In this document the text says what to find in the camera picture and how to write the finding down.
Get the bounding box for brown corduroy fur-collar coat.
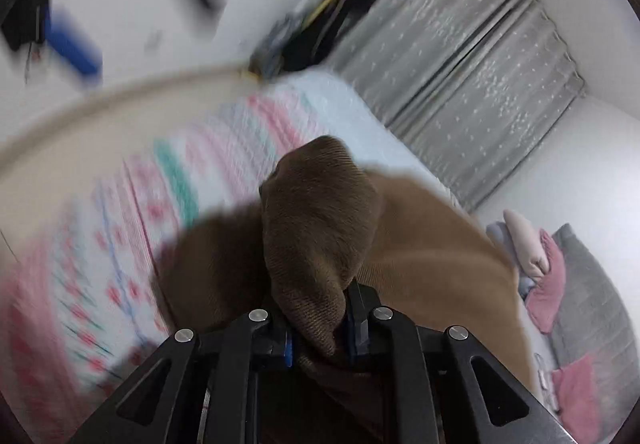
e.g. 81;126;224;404
154;134;544;444

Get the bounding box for dark clothes on rack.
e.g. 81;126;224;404
248;0;376;80

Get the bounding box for pink pillow near window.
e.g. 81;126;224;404
525;230;566;334

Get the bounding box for patterned knit bed blanket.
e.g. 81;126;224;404
1;86;328;443

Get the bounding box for folded pink and grey quilts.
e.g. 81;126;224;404
486;209;550;299

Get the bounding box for grey padded headboard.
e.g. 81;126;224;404
549;224;639;443

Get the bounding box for light blue bed sheet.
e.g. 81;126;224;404
269;70;556;409

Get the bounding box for grey dotted curtain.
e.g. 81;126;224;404
326;0;585;211

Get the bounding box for pink pillow near wall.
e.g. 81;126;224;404
551;355;600;443

